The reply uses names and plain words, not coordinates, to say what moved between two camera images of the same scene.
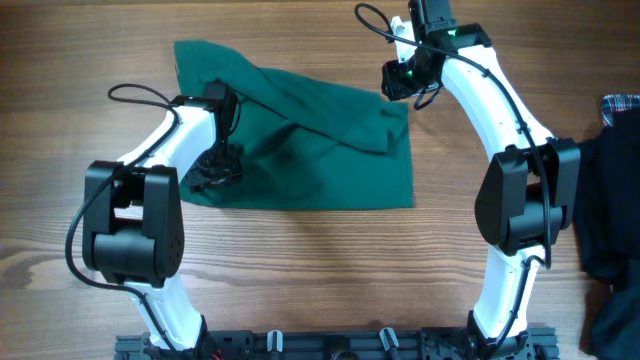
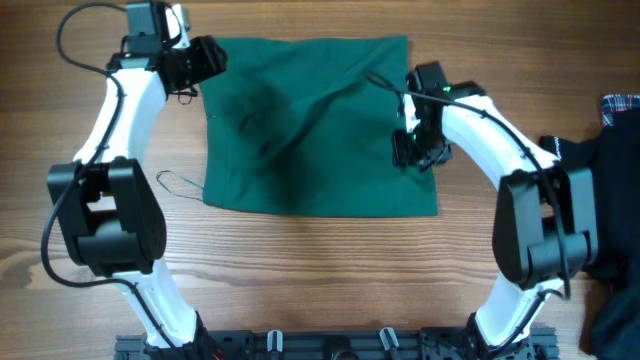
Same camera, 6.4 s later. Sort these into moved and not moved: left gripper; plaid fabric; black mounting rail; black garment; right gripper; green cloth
Moved: left gripper; green cloth; right gripper
Not moved: plaid fabric; black garment; black mounting rail
